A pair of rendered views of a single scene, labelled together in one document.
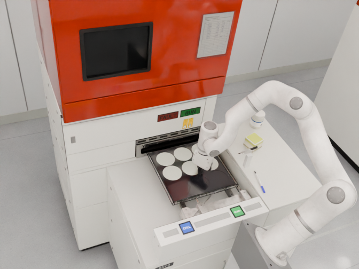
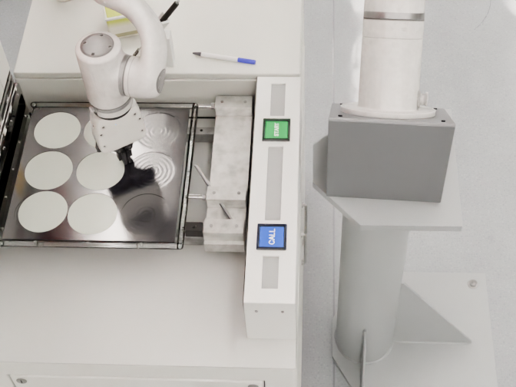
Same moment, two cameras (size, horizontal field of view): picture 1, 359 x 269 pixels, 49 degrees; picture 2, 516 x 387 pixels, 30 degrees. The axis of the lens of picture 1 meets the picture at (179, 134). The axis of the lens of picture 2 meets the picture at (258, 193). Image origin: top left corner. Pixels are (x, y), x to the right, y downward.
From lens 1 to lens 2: 0.87 m
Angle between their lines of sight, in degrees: 37
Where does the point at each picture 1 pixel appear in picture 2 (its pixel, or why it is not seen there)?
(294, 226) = (402, 37)
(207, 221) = (272, 193)
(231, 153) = not seen: hidden behind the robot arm
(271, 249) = (406, 107)
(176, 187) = (139, 221)
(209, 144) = (140, 74)
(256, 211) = (290, 97)
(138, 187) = (74, 309)
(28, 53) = not seen: outside the picture
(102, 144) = not seen: outside the picture
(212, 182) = (162, 147)
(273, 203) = (287, 61)
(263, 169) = (196, 36)
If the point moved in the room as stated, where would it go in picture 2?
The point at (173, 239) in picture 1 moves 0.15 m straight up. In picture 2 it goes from (289, 272) to (288, 226)
